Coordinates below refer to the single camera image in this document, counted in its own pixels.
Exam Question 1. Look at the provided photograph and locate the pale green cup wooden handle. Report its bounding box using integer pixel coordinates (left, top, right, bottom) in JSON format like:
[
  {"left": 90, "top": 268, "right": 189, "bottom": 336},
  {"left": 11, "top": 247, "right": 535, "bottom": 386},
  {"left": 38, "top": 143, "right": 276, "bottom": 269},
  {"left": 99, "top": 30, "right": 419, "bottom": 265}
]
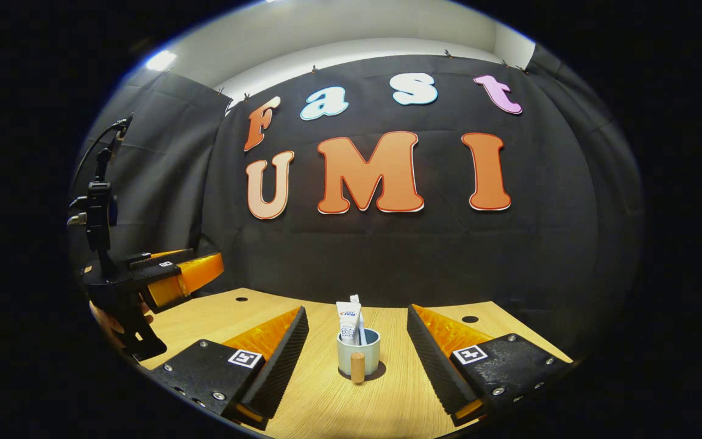
[{"left": 336, "top": 328, "right": 381, "bottom": 384}]

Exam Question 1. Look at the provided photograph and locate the black backdrop cloth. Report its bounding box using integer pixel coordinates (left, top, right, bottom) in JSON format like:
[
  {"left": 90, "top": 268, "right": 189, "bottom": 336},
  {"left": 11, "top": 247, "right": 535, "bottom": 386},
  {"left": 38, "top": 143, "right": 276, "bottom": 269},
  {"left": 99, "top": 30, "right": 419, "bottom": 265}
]
[{"left": 71, "top": 54, "right": 644, "bottom": 360}]

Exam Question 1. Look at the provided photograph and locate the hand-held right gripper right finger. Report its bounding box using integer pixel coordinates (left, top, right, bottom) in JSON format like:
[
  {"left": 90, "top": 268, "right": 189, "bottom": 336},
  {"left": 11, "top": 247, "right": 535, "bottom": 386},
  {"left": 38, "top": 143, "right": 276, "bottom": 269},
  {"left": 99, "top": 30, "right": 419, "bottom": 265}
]
[{"left": 407, "top": 304, "right": 573, "bottom": 427}]

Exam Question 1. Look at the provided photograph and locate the dark brown round coaster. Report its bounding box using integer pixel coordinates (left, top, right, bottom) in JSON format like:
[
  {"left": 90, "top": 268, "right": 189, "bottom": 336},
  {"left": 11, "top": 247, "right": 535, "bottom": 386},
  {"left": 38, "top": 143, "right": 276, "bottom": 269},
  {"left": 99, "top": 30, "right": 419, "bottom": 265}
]
[{"left": 338, "top": 360, "right": 387, "bottom": 383}]

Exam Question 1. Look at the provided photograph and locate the wooden desktop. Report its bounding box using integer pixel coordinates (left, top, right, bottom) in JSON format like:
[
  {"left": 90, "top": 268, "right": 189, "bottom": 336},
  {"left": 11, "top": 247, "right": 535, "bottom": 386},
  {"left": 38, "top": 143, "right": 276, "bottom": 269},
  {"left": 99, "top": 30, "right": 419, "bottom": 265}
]
[{"left": 138, "top": 288, "right": 574, "bottom": 439}]

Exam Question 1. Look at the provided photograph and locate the white toothpaste tube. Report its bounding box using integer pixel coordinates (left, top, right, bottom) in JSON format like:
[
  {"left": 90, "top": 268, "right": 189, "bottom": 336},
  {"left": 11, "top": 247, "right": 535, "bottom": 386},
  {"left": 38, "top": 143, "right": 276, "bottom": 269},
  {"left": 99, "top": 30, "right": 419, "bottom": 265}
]
[{"left": 336, "top": 301, "right": 362, "bottom": 346}]

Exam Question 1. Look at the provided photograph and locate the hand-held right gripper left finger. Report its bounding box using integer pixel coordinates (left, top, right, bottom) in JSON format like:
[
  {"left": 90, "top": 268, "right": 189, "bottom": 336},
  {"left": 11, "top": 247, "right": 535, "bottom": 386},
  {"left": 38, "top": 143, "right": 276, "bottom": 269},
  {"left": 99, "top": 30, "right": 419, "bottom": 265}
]
[{"left": 153, "top": 306, "right": 310, "bottom": 430}]

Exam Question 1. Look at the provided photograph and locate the white toothbrush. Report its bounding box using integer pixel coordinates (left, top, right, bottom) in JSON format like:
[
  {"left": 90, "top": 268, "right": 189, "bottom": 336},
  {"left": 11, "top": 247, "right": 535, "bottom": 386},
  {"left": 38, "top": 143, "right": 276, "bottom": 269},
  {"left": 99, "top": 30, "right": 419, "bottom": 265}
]
[{"left": 350, "top": 295, "right": 367, "bottom": 346}]

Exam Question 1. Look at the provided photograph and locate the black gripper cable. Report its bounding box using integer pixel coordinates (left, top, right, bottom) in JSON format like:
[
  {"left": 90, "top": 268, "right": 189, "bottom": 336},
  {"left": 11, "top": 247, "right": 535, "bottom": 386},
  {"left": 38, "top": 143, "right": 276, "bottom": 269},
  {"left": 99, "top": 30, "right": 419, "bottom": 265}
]
[{"left": 73, "top": 119, "right": 129, "bottom": 196}]

